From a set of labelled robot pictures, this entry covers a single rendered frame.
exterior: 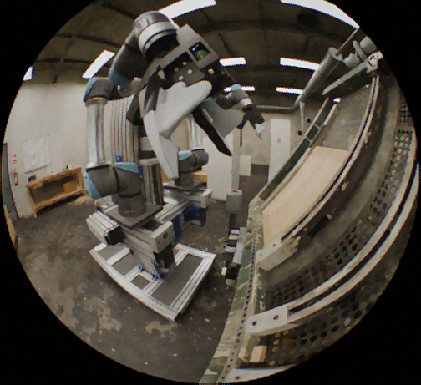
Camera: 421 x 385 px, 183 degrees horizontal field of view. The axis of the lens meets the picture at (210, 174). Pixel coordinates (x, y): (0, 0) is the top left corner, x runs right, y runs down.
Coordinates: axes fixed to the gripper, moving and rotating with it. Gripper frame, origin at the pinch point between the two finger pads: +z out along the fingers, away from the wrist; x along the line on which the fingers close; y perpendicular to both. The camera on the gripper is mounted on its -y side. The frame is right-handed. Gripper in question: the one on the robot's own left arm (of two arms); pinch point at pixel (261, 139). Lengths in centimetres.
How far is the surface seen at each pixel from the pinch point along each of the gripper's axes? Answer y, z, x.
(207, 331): -70, 116, -59
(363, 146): 36, 17, -40
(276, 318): -3, 38, -70
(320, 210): 12, 28, -42
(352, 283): 13, 30, -70
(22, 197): -486, -165, -227
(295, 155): 19.2, 21.2, 33.8
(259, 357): -6, 46, -81
